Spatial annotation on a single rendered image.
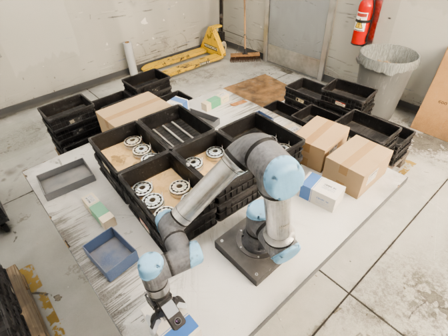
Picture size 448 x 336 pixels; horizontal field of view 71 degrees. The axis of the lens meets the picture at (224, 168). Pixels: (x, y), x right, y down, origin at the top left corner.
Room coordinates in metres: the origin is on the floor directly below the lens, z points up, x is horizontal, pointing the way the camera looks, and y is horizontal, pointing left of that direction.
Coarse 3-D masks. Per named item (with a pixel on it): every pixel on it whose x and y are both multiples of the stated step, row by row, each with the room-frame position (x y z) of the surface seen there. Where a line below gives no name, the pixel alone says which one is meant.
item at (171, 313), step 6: (162, 300) 0.50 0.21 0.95; (168, 300) 0.50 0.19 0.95; (162, 306) 0.49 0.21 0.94; (168, 306) 0.49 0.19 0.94; (174, 306) 0.49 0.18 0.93; (162, 312) 0.47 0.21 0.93; (168, 312) 0.47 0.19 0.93; (174, 312) 0.47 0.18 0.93; (180, 312) 0.48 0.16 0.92; (168, 318) 0.46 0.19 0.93; (174, 318) 0.46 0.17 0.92; (180, 318) 0.46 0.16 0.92; (174, 324) 0.44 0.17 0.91; (180, 324) 0.44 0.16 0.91; (174, 330) 0.43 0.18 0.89
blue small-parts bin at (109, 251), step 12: (96, 240) 0.90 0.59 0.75; (108, 240) 0.94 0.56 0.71; (120, 240) 0.93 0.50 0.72; (96, 252) 0.87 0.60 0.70; (108, 252) 0.87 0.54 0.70; (120, 252) 0.87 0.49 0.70; (132, 252) 0.86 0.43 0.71; (96, 264) 0.78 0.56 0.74; (108, 264) 0.81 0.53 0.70; (120, 264) 0.77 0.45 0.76; (132, 264) 0.80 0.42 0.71; (108, 276) 0.72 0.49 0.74
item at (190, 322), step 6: (144, 312) 0.54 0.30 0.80; (150, 312) 0.54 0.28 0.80; (186, 312) 0.53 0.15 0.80; (144, 318) 0.55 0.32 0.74; (162, 318) 0.51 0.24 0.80; (186, 318) 0.51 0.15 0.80; (192, 318) 0.51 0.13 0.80; (162, 324) 0.49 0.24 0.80; (168, 324) 0.49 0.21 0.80; (186, 324) 0.49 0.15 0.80; (192, 324) 0.49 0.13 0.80; (162, 330) 0.47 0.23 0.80; (168, 330) 0.47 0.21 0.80; (180, 330) 0.47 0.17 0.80; (186, 330) 0.47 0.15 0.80; (192, 330) 0.47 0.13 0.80; (198, 330) 0.47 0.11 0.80
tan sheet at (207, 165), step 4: (204, 152) 1.43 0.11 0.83; (196, 156) 1.39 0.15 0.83; (200, 156) 1.39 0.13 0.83; (204, 156) 1.39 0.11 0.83; (204, 160) 1.35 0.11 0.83; (208, 160) 1.35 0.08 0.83; (204, 164) 1.32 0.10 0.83; (208, 164) 1.32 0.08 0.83; (212, 164) 1.32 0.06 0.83; (204, 168) 1.29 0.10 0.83; (208, 168) 1.29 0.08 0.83; (200, 172) 1.26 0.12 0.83; (204, 172) 1.25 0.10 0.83
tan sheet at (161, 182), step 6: (162, 174) 1.25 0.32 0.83; (168, 174) 1.25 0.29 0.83; (174, 174) 1.25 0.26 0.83; (150, 180) 1.21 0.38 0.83; (156, 180) 1.21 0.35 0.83; (162, 180) 1.21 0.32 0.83; (168, 180) 1.20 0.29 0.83; (174, 180) 1.20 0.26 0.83; (156, 186) 1.16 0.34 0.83; (162, 186) 1.16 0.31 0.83; (168, 186) 1.16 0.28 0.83; (156, 192) 1.12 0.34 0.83; (162, 192) 1.12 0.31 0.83; (168, 192) 1.12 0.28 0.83; (168, 198) 1.07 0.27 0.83; (174, 198) 1.07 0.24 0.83; (168, 204) 1.03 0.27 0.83; (174, 204) 1.03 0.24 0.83
